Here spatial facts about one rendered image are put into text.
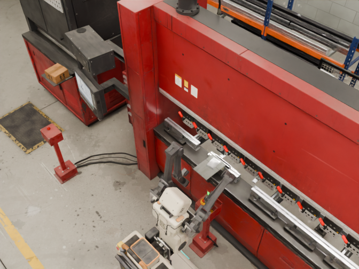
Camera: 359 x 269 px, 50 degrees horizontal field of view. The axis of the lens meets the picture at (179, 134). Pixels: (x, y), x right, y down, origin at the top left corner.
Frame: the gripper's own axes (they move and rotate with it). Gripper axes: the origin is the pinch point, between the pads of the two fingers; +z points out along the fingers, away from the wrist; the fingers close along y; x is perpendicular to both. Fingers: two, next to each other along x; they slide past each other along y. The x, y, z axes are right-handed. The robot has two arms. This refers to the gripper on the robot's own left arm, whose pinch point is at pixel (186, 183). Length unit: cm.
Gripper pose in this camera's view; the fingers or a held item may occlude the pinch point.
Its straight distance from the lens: 357.6
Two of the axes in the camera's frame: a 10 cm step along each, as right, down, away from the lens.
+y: -6.9, -5.3, 4.9
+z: 3.3, 3.8, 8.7
